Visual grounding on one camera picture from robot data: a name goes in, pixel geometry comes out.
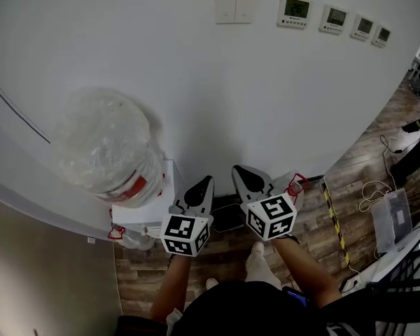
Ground person's black shirt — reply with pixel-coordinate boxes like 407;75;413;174
118;280;379;336

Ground white cloth strap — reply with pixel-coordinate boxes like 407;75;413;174
165;307;185;336

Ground yellow black hazard tape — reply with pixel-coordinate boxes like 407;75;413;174
321;176;351;267

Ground large clear water jug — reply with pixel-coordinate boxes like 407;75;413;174
52;87;167;209

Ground black waste bin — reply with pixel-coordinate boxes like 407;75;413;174
209;203;248;233

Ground clear plastic storage box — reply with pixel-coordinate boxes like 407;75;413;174
370;187;414;255

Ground black floor cable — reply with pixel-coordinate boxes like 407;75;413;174
379;134;403;192

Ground white water dispenser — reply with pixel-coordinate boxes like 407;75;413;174
111;158;186;237

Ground person's beige trousers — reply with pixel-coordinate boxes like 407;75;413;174
244;253;283;292

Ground person's left forearm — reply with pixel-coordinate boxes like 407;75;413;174
150;253;192;323

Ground thin wall cable conduit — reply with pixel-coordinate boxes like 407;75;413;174
0;69;52;145

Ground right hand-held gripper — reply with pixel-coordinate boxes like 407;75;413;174
231;164;298;242

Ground white metal frame table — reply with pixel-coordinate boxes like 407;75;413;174
365;218;420;293

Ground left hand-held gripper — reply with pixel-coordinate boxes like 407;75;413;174
160;175;216;258

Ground white cable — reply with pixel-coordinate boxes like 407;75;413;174
358;180;395;214

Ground grey metal door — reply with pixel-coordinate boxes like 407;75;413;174
0;190;124;336

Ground clear water bottle red handle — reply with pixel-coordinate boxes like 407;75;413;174
274;169;311;220
107;208;157;251

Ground blue screen device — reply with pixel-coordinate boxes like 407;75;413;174
282;286;309;307

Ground person's right forearm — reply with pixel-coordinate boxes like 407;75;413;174
272;236;342;309

